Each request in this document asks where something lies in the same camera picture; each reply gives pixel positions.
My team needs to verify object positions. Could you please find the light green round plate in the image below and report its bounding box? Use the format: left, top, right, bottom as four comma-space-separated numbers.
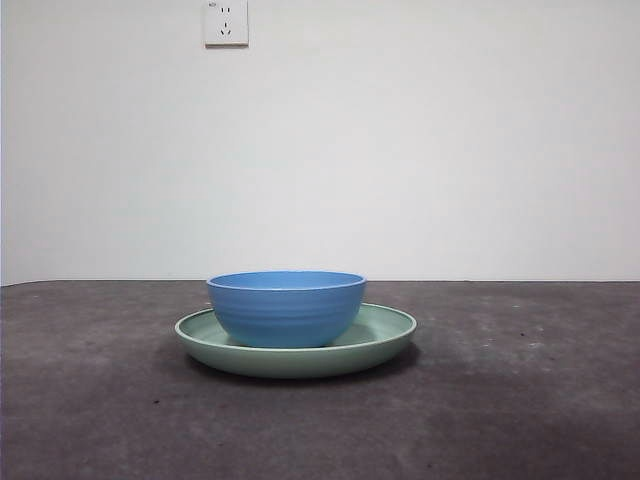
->
174, 302, 419, 378

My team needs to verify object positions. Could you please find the white wall power socket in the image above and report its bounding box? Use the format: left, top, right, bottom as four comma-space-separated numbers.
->
203, 0, 250, 49

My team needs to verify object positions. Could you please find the blue ribbed bowl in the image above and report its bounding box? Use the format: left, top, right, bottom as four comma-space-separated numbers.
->
206, 270, 368, 347

